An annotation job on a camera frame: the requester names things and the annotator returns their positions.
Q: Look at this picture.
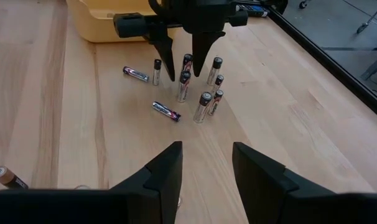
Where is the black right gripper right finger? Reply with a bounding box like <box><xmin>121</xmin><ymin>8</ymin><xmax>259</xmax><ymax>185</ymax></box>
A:
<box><xmin>233</xmin><ymin>142</ymin><xmax>336</xmax><ymax>224</ymax></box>

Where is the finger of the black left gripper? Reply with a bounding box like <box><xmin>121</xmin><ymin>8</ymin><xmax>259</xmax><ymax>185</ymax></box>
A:
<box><xmin>191</xmin><ymin>30</ymin><xmax>226</xmax><ymax>78</ymax></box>
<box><xmin>151</xmin><ymin>27</ymin><xmax>176</xmax><ymax>82</ymax></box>

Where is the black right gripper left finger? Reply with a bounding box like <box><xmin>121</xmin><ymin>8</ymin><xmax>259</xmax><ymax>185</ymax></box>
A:
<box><xmin>109</xmin><ymin>141</ymin><xmax>183</xmax><ymax>224</ymax></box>

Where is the thick silver black Energizer battery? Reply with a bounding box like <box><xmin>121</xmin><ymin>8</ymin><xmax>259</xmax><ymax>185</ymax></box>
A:
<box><xmin>193</xmin><ymin>91</ymin><xmax>213</xmax><ymax>124</ymax></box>

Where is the yellow plastic bin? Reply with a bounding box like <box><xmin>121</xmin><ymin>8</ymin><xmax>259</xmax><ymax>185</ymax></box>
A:
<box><xmin>65</xmin><ymin>0</ymin><xmax>177</xmax><ymax>44</ymax></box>

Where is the black copper Duracell battery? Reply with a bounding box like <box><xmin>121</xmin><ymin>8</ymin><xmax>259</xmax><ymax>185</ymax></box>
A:
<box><xmin>0</xmin><ymin>165</ymin><xmax>29</xmax><ymax>190</ymax></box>

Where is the blue black box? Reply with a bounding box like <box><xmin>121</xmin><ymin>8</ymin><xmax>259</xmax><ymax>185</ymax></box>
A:
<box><xmin>238</xmin><ymin>2</ymin><xmax>270</xmax><ymax>18</ymax></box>

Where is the grey metal leg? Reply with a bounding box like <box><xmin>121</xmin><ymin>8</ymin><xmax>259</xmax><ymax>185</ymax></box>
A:
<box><xmin>361</xmin><ymin>58</ymin><xmax>377</xmax><ymax>82</ymax></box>

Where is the metal stand leg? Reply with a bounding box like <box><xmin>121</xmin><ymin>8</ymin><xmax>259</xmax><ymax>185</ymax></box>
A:
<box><xmin>356</xmin><ymin>0</ymin><xmax>377</xmax><ymax>35</ymax></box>

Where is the black table edge rail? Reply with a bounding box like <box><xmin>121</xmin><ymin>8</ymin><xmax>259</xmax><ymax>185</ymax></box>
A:
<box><xmin>268</xmin><ymin>12</ymin><xmax>377</xmax><ymax>124</ymax></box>

